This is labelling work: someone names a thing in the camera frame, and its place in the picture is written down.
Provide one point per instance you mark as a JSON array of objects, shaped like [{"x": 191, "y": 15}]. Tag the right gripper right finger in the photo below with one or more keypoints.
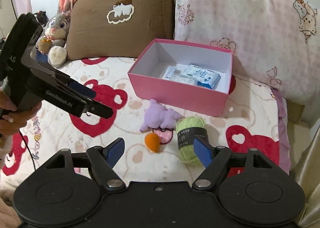
[{"x": 247, "y": 188}]

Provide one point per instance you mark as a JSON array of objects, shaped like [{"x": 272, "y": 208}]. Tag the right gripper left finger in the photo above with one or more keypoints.
[{"x": 69, "y": 187}]

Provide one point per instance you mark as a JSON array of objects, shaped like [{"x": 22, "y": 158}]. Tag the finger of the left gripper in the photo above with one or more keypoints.
[
  {"x": 99, "y": 109},
  {"x": 40, "y": 62}
]

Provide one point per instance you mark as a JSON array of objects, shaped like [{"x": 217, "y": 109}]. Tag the clear box of floss picks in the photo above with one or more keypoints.
[{"x": 171, "y": 73}]

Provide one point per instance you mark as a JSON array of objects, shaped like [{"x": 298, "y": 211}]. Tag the green yarn ball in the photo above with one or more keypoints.
[{"x": 188, "y": 129}]

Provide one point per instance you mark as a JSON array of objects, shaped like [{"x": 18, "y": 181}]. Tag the person's left hand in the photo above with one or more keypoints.
[{"x": 12, "y": 122}]

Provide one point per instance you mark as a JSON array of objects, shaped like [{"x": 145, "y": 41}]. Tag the grey bunny plush toy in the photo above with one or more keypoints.
[{"x": 52, "y": 42}]

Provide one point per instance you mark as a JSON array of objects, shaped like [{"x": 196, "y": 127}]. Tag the purple plush toy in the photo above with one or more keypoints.
[{"x": 158, "y": 116}]

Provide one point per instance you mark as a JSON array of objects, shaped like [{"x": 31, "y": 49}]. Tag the orange makeup sponge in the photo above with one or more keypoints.
[{"x": 153, "y": 142}]

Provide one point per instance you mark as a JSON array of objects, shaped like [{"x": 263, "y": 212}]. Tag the pink heart pouch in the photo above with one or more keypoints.
[{"x": 165, "y": 135}]

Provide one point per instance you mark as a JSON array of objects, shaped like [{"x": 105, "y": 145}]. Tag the beige satin bed skirt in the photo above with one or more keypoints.
[{"x": 303, "y": 133}]

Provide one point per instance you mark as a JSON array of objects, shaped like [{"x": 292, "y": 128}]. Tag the bear pattern fleece blanket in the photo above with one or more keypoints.
[{"x": 254, "y": 117}]

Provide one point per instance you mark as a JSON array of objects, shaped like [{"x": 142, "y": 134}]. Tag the brown pillow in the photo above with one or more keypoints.
[{"x": 117, "y": 28}]

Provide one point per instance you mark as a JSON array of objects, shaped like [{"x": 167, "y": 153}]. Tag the pink cardboard box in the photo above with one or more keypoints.
[{"x": 145, "y": 75}]

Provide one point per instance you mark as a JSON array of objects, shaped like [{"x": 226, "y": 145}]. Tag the blue white tissue pack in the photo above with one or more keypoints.
[{"x": 204, "y": 77}]

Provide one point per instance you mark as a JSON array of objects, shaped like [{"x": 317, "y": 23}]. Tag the pink white floral pillow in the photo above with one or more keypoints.
[{"x": 275, "y": 42}]

